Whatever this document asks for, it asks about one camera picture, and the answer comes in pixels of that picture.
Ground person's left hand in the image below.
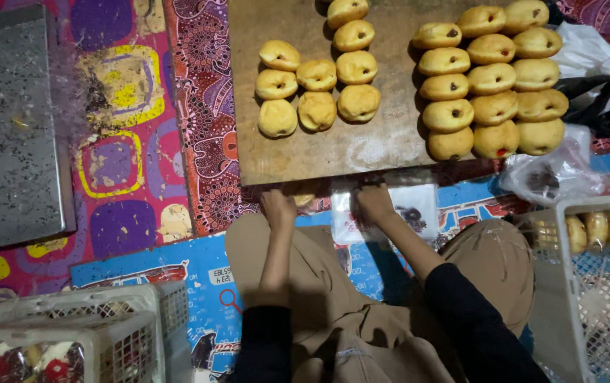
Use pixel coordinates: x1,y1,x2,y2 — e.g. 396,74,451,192
260,189,298,230

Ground person's right hand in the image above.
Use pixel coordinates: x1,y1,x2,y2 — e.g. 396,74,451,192
353,183,398,227

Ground stack of clear plastic bags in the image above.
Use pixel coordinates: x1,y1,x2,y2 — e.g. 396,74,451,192
331,181,440,246

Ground wooden board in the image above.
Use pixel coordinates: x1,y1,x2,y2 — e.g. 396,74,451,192
228,0,504,186

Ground brown trousers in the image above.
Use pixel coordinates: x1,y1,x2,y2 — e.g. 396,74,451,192
224,213,536,383

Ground red batik cloth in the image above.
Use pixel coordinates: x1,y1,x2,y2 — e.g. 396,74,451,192
163,0,610,238

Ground cluster of filled buns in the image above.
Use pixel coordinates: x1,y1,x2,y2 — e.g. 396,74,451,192
411,0,570,162
254,0,382,139

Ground blue printed mat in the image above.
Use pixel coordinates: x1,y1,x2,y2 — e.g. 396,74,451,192
70,146,610,383

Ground colourful mat with purple squares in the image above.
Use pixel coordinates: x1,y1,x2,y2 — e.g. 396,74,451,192
0,0,195,305

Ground crumpled clear plastic bag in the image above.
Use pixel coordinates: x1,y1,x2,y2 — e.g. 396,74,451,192
498,124,610,207

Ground large white plastic basket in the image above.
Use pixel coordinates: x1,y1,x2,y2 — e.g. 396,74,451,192
517,194,610,383

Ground white plastic bag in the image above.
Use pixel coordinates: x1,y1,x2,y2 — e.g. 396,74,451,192
551,21,610,112

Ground grey metal baking tray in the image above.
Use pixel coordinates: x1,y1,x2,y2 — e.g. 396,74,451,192
0,4,77,254

